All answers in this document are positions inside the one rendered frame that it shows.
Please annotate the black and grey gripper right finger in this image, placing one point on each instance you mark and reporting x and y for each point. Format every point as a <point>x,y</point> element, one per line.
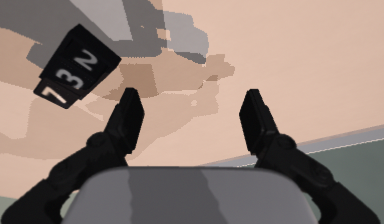
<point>279,153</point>

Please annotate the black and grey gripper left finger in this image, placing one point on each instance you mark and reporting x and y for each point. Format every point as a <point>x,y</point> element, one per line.
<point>43,202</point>

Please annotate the black number cube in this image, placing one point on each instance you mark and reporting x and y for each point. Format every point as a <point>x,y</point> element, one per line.
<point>56,93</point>
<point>76,68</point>

